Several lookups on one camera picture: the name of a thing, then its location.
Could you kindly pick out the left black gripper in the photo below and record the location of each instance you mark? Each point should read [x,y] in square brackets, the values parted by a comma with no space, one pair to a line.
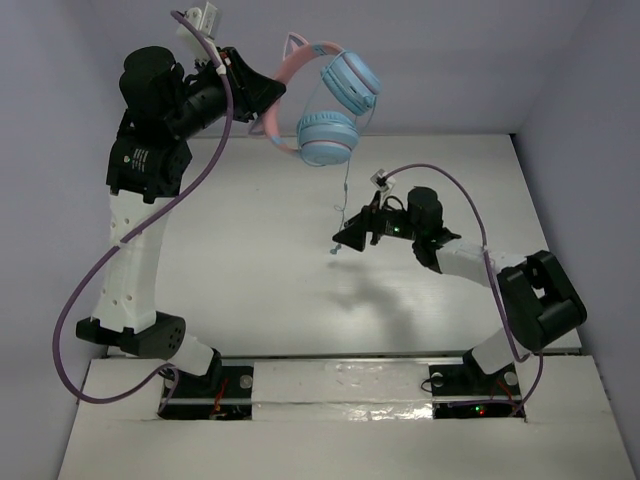
[236,85]

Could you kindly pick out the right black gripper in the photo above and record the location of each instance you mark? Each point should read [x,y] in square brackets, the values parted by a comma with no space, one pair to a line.
[354,235]

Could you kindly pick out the pink blue cat-ear headphones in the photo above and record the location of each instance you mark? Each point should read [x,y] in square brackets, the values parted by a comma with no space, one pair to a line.
[327,132]

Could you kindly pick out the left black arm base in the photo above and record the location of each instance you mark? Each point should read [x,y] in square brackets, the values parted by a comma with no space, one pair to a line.
[225,394]

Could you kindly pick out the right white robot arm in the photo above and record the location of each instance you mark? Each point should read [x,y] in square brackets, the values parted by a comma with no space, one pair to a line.
[535,297]

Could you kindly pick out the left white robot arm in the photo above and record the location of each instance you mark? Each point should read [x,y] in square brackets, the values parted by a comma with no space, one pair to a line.
[164,109]

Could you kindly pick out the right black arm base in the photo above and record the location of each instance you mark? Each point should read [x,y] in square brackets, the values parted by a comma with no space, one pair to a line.
[463,391]

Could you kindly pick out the white foam front panel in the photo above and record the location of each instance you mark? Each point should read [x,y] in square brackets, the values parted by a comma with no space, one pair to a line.
[354,390]

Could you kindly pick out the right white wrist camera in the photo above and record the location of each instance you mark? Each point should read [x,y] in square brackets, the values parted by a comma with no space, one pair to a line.
[383,181]

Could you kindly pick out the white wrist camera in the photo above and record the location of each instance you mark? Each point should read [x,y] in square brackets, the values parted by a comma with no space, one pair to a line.
[205,18]
[383,181]

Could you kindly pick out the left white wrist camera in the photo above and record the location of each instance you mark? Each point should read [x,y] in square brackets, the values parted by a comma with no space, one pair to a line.
[205,18]

